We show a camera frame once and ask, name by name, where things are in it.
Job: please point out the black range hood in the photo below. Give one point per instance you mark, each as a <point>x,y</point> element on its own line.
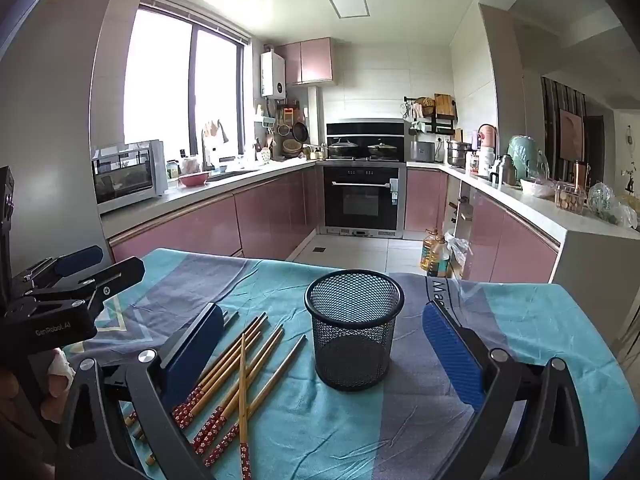
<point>365,129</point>

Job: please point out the white bowl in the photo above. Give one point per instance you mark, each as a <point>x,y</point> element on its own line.
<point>536,187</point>

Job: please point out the clear egg box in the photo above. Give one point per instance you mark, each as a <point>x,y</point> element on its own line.
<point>570,200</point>

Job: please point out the wooden cutting board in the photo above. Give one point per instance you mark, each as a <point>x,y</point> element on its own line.
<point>446,106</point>

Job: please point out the framed wall picture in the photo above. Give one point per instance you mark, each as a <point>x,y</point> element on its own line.
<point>571,135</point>

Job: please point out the yellow oil bottle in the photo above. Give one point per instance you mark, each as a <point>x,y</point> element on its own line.
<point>430,255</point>

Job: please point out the pink kettle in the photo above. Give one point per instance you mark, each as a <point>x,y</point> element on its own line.
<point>487,147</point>

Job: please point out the pink wall cabinet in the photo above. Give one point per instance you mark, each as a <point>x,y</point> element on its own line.
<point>307,60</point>

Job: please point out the kitchen window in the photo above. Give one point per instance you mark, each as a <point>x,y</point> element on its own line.
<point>160,75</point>

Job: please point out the pink base cabinet run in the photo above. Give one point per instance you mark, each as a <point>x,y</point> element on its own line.
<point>500,240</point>
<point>210,225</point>

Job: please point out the black mesh holder cup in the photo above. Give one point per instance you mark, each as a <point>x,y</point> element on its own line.
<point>352,355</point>

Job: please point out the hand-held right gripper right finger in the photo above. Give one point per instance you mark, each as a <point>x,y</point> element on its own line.
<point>452,355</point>

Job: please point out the built-in black oven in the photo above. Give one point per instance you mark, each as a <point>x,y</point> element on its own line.
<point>360,200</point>

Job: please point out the teal and grey tablecloth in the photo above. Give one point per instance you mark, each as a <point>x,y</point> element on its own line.
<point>350,425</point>

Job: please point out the plastic bags with greens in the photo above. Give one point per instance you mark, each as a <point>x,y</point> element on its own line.
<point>607,205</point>

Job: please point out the silver microwave oven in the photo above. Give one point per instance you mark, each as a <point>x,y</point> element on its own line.
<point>125,175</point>

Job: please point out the person's left hand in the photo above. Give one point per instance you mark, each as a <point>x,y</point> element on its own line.
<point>59,377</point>

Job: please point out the black wall rack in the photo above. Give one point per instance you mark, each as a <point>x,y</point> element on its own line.
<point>440,122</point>

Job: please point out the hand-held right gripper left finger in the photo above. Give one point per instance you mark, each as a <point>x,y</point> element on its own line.
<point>192,350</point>

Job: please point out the pink bowl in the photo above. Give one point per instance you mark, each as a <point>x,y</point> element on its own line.
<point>193,179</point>

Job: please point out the hanging frying pan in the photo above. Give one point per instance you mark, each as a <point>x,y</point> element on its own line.
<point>299,131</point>

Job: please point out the steel stock pot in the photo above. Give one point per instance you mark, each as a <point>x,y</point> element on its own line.
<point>459,154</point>

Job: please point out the white water heater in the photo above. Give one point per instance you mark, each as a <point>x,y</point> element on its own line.
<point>273,75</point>

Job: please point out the steel thermos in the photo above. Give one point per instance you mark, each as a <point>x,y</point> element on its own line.
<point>507,170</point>

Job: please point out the ceiling light panel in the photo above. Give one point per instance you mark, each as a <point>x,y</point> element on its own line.
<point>346,1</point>

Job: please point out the clear plastic bag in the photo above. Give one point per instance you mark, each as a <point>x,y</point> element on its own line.
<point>457,250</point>

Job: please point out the green kitchen appliance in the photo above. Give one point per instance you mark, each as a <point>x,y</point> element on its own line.
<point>527,157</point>

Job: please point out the bunch of bamboo chopsticks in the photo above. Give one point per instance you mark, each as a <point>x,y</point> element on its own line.
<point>210,427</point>

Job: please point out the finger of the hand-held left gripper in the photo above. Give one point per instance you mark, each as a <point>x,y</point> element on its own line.
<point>122,272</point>
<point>80,260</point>

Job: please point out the black wok with lid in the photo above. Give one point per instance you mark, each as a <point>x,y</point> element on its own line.
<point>343,149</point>
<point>383,149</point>

